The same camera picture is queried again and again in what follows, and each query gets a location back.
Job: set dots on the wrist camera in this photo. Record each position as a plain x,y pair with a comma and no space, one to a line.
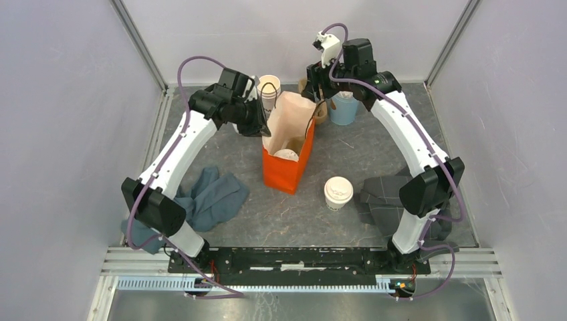
234,85
355,56

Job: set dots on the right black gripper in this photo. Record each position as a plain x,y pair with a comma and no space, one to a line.
316,75

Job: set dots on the dark grey checked cloth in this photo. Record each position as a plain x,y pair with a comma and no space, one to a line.
378,203

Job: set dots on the lidded white coffee cup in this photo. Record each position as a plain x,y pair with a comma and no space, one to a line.
338,191

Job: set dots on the orange paper bag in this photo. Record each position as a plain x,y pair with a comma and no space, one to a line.
293,116

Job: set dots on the blue-grey cloth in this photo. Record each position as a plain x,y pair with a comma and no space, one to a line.
213,199

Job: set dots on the stack of paper cups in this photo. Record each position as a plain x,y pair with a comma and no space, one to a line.
269,89

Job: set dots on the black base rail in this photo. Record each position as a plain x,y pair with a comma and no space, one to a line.
303,266

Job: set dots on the blue straw holder cup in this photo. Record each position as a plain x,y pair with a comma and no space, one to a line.
344,108

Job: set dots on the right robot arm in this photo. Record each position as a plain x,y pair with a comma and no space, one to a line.
430,192

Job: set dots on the brown cardboard cup carrier stack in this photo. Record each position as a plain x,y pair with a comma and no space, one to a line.
321,111

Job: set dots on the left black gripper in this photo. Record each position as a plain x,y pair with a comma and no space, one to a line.
259,127

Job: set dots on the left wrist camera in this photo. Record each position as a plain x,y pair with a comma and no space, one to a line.
234,85

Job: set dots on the white cable duct strip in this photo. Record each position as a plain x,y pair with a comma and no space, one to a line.
191,284

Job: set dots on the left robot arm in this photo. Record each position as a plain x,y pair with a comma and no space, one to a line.
205,113

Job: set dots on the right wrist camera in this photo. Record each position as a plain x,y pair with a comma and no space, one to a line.
355,56

